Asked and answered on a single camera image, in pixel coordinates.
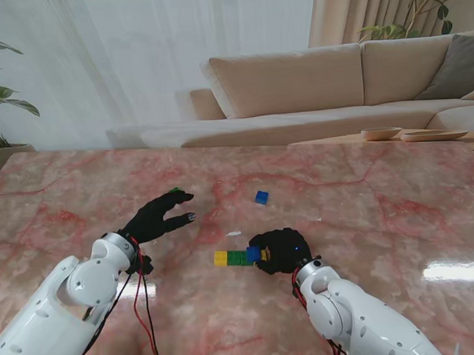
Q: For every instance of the flat wooden plate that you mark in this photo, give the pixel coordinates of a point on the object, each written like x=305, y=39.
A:
x=434, y=136

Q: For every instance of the green toy brick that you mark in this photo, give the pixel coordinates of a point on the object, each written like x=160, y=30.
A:
x=175, y=189
x=233, y=258
x=243, y=258

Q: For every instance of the beige plant pot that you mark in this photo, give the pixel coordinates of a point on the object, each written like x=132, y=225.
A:
x=4, y=156

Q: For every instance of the large-leaf green houseplant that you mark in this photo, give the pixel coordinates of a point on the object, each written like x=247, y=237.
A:
x=9, y=101

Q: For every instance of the white sheer curtain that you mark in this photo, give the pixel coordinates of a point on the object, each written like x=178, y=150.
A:
x=137, y=52

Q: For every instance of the yellow toy brick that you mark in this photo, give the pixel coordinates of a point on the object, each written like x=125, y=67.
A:
x=221, y=258
x=265, y=255

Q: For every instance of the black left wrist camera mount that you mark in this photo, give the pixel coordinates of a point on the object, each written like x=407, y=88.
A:
x=146, y=264

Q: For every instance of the beige drape curtain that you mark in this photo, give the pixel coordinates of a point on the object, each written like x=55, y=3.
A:
x=340, y=15

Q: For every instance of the round wooden bowl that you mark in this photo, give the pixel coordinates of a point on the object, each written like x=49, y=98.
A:
x=381, y=133

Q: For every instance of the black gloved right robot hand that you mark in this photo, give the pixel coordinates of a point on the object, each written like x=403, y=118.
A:
x=287, y=250

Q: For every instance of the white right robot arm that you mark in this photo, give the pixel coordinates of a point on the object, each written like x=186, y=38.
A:
x=353, y=318

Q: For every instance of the tall leafy branch plant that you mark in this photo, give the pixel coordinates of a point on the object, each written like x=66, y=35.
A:
x=442, y=11

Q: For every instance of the blue toy brick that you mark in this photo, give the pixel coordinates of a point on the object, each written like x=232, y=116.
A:
x=262, y=197
x=254, y=254

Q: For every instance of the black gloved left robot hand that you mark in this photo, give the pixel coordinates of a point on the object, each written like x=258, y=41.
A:
x=152, y=224

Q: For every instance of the grey sofa cushion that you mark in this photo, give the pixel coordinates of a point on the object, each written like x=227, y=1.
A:
x=456, y=69

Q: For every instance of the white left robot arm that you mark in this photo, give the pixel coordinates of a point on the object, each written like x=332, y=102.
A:
x=69, y=302

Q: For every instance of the beige fabric sofa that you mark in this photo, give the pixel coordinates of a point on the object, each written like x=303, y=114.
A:
x=288, y=85

